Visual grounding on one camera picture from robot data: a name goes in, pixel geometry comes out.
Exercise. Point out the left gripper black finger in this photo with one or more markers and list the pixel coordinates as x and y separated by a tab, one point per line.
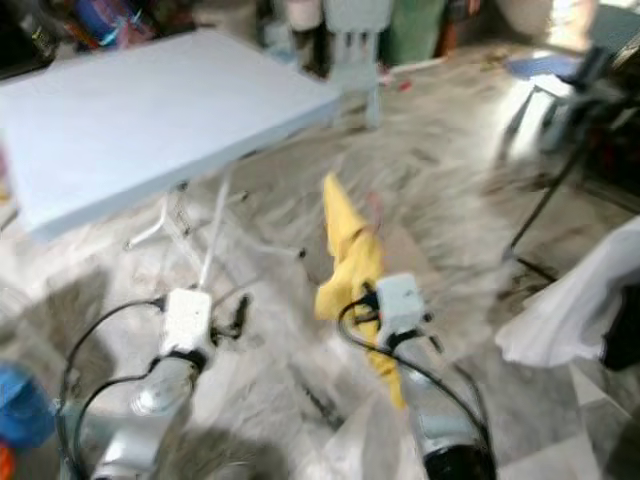
238	318

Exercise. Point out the blue floor mat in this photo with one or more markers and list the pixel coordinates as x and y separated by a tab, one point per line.
545	65

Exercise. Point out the pale plastic child chair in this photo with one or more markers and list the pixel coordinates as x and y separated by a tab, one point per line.
550	88
355	15

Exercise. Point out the pale blue folding table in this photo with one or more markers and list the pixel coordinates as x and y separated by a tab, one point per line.
160	110

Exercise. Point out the orange shirt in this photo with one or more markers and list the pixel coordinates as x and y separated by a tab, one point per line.
6	465

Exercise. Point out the black garment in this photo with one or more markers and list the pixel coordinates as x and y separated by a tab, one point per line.
622	345

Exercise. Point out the blue backpack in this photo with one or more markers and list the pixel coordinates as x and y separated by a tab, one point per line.
120	22

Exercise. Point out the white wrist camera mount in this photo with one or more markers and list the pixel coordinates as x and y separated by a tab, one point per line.
402	303
188	320

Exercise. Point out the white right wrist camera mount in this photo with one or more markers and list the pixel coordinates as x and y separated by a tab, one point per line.
402	303

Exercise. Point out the white shirt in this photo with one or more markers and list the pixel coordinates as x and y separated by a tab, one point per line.
570	300

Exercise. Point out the blue shirt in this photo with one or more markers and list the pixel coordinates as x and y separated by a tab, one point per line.
25	405

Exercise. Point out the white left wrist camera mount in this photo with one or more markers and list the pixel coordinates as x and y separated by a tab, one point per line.
188	320

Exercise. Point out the yellow shirt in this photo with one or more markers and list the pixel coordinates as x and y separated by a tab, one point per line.
350	270

